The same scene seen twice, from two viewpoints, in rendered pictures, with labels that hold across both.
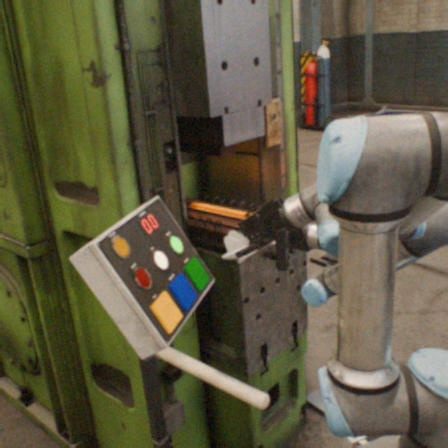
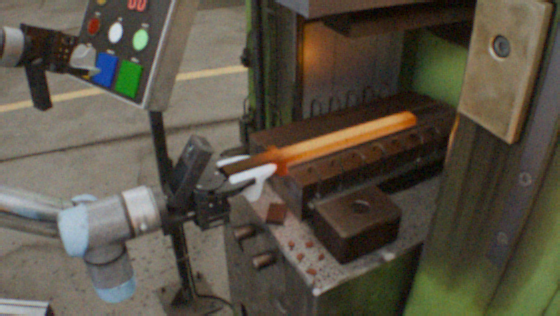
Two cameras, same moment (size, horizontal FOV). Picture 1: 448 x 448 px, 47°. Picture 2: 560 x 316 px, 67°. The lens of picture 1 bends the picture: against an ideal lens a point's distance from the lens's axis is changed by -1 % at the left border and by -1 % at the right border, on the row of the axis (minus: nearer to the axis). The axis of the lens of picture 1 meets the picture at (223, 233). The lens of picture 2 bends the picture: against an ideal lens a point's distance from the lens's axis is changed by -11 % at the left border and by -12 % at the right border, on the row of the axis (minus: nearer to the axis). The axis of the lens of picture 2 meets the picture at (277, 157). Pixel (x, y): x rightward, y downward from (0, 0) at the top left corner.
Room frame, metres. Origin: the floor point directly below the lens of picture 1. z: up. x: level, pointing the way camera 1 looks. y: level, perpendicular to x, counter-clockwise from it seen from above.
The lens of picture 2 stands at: (1.85, -0.75, 1.47)
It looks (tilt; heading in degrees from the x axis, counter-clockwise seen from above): 35 degrees down; 108
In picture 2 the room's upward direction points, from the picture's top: straight up
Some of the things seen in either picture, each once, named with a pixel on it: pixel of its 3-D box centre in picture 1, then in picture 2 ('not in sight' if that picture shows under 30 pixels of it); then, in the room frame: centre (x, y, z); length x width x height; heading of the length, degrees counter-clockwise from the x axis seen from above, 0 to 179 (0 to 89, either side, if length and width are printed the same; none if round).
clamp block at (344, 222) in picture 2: not in sight; (358, 223); (1.80, -0.18, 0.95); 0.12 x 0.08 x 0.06; 46
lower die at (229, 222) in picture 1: (206, 221); (366, 140); (1.78, 0.06, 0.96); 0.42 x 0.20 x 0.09; 46
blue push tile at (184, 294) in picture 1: (181, 292); (106, 69); (1.13, 0.11, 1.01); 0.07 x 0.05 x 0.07; 161
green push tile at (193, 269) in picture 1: (195, 274); (130, 79); (1.22, 0.08, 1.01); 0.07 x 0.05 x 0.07; 161
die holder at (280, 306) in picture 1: (220, 280); (371, 250); (1.82, 0.02, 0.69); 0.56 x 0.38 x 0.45; 46
